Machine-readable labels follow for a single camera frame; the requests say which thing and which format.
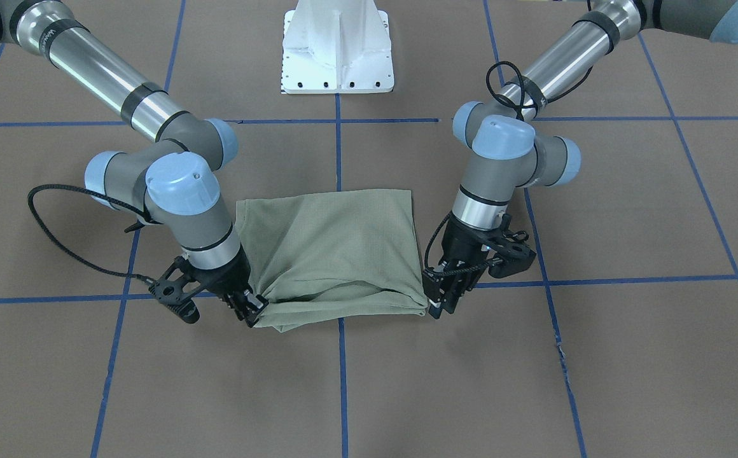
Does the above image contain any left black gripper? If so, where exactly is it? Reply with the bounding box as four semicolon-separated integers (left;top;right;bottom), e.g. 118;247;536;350
422;212;492;319

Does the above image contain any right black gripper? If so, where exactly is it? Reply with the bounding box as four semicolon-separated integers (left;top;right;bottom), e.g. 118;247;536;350
188;246;269;328

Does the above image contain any olive green long-sleeve shirt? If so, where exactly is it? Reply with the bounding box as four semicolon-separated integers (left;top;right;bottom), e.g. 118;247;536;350
235;189;428;331

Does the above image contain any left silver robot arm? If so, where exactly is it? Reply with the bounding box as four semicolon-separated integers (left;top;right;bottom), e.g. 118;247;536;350
422;1;738;319

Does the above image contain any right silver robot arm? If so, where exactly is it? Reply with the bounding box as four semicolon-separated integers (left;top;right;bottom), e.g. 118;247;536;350
0;1;267;326

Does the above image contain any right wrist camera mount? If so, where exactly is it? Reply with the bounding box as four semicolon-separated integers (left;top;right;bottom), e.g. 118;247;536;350
148;257;202;324

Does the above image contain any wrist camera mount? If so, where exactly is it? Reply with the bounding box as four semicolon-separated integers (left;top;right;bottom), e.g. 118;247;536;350
482;213;537;279
148;257;202;324

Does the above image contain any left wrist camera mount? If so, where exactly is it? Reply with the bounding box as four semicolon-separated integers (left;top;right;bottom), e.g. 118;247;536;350
482;213;537;279

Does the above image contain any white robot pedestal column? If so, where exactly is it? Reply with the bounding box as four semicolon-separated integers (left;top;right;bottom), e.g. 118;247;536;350
280;1;395;95

